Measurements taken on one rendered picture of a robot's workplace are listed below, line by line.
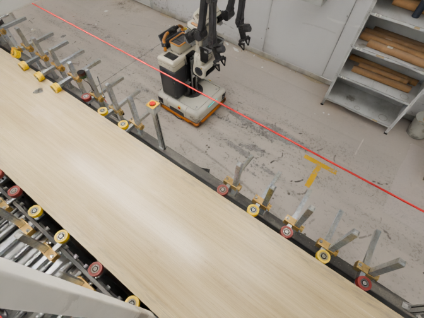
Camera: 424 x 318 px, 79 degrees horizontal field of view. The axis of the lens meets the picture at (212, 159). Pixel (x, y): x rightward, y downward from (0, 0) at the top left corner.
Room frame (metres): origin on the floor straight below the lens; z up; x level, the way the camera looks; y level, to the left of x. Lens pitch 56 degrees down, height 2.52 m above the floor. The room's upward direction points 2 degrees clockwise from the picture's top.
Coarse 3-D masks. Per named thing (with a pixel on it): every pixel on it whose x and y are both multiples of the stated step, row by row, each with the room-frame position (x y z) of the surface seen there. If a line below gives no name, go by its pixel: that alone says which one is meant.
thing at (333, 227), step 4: (340, 212) 0.72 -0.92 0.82; (336, 216) 0.69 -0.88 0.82; (340, 216) 0.69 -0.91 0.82; (336, 220) 0.66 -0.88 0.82; (332, 224) 0.64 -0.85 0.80; (336, 224) 0.64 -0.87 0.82; (332, 228) 0.60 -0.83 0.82; (328, 232) 0.58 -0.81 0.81; (332, 232) 0.58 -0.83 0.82; (328, 236) 0.55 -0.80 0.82; (332, 236) 0.55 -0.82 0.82; (328, 240) 0.52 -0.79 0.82; (320, 248) 0.48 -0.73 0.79
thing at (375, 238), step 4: (376, 232) 0.58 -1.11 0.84; (380, 232) 0.58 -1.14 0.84; (372, 236) 0.56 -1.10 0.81; (376, 236) 0.56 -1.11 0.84; (372, 240) 0.53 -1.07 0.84; (376, 240) 0.53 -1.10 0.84; (372, 244) 0.50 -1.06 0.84; (376, 244) 0.50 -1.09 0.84; (368, 248) 0.48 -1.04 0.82; (372, 248) 0.48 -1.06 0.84; (368, 252) 0.45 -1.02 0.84; (372, 252) 0.45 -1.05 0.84; (368, 256) 0.42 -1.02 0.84; (364, 260) 0.40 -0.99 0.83; (368, 260) 0.40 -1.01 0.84; (368, 264) 0.37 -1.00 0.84; (360, 272) 0.33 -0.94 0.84
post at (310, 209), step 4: (308, 208) 0.61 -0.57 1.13; (312, 208) 0.60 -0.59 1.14; (304, 212) 0.62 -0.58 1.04; (308, 212) 0.60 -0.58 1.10; (312, 212) 0.59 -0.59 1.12; (300, 216) 0.62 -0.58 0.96; (304, 216) 0.60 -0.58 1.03; (308, 216) 0.59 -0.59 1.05; (300, 220) 0.60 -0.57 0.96; (304, 220) 0.59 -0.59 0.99; (296, 224) 0.60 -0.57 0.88; (300, 224) 0.59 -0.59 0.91; (292, 228) 0.60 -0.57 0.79
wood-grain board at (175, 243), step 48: (0, 48) 2.36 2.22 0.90; (0, 96) 1.67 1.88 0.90; (48, 96) 1.69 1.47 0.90; (0, 144) 1.14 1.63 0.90; (48, 144) 1.16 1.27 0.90; (96, 144) 1.18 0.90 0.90; (144, 144) 1.19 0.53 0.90; (48, 192) 0.76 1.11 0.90; (96, 192) 0.77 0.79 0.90; (144, 192) 0.78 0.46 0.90; (192, 192) 0.80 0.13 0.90; (96, 240) 0.44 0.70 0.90; (144, 240) 0.46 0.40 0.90; (192, 240) 0.47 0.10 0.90; (240, 240) 0.48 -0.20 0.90; (288, 240) 0.49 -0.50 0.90; (144, 288) 0.19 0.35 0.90; (192, 288) 0.20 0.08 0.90; (240, 288) 0.21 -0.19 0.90; (288, 288) 0.21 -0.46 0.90; (336, 288) 0.22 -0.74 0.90
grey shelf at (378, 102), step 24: (384, 0) 2.87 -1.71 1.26; (384, 24) 2.91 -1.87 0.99; (408, 24) 2.44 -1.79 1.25; (360, 48) 2.59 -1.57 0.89; (408, 72) 2.62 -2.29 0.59; (336, 96) 2.67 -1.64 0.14; (360, 96) 2.69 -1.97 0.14; (384, 96) 2.65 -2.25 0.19; (408, 96) 2.29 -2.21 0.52; (384, 120) 2.27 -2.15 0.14
